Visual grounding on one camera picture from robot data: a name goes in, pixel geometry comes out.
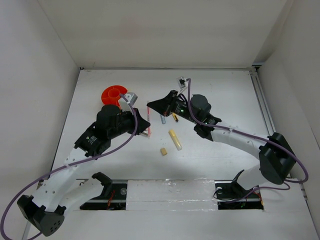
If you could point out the aluminium frame rail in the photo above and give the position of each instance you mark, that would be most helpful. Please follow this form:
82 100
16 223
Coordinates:
267 118

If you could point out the small tan eraser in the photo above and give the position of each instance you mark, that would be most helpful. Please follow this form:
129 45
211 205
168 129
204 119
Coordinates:
163 151

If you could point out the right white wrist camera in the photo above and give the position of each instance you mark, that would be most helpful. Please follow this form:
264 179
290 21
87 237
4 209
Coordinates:
183 84

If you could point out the orange round organizer container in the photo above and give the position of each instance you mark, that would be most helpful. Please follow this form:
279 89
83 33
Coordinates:
111 95

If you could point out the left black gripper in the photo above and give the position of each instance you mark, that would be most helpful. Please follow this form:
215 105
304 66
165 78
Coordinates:
131 115

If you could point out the thick yellow highlighter marker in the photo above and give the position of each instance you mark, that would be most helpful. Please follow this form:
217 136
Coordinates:
175 139

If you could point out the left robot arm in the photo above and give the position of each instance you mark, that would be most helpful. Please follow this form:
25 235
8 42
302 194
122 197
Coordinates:
46 208

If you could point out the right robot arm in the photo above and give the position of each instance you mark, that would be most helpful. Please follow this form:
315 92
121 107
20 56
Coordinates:
274 155

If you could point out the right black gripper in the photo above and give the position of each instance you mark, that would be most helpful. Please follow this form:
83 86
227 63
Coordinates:
165 106

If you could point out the thin pink highlighter pen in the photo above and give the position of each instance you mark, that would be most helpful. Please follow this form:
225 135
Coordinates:
148 119

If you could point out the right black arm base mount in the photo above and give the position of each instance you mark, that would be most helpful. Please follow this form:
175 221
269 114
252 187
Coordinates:
231 196

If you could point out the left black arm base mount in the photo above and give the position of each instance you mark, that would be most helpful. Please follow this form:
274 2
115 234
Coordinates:
112 198

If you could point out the yellow black utility knife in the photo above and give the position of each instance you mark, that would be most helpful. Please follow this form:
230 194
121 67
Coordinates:
175 117

